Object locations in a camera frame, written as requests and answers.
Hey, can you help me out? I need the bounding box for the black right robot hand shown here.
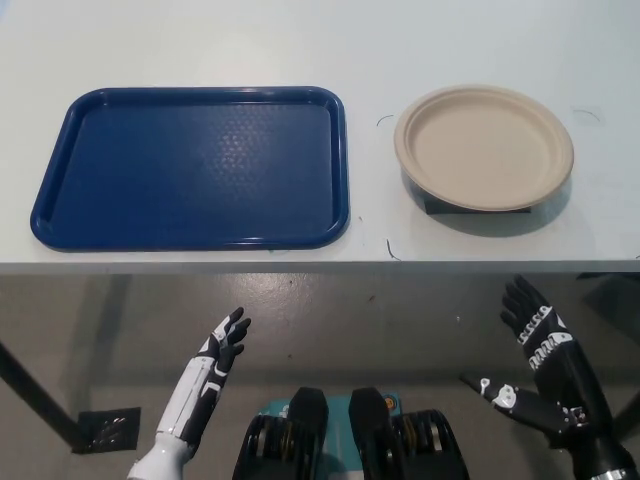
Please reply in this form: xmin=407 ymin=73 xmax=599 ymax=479
xmin=458 ymin=274 xmax=635 ymax=474

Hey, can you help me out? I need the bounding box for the beige paper plate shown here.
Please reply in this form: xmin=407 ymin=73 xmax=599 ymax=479
xmin=393 ymin=84 xmax=575 ymax=211

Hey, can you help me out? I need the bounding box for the black table leg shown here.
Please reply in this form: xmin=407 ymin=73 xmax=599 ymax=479
xmin=0 ymin=339 xmax=84 ymax=451
xmin=612 ymin=393 xmax=640 ymax=441

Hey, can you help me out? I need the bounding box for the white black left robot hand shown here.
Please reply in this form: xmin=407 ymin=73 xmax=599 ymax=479
xmin=153 ymin=306 xmax=253 ymax=450

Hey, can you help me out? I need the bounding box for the blue plastic tray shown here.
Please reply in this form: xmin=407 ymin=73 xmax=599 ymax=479
xmin=29 ymin=85 xmax=350 ymax=251

